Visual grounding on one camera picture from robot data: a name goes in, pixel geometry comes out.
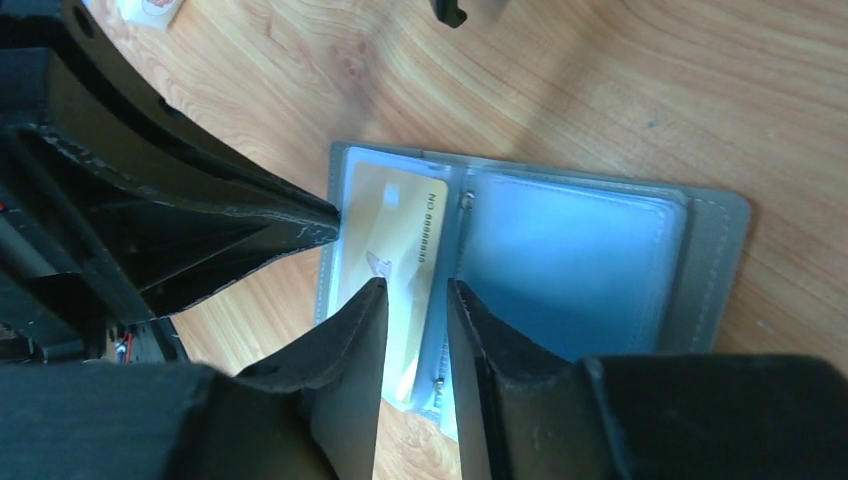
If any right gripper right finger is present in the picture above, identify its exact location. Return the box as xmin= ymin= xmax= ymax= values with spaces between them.
xmin=448 ymin=280 xmax=847 ymax=479

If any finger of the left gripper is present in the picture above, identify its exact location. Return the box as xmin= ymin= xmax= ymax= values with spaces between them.
xmin=1 ymin=1 xmax=339 ymax=316

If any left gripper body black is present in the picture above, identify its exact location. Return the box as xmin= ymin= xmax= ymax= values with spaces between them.
xmin=1 ymin=132 xmax=188 ymax=363

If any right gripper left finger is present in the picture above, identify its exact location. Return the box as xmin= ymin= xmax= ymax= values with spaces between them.
xmin=1 ymin=278 xmax=388 ymax=479

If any white pink card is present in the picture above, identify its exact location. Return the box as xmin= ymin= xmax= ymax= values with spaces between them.
xmin=117 ymin=0 xmax=183 ymax=30

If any black organizer tray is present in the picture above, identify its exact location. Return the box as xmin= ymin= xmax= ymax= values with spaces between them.
xmin=427 ymin=0 xmax=511 ymax=29

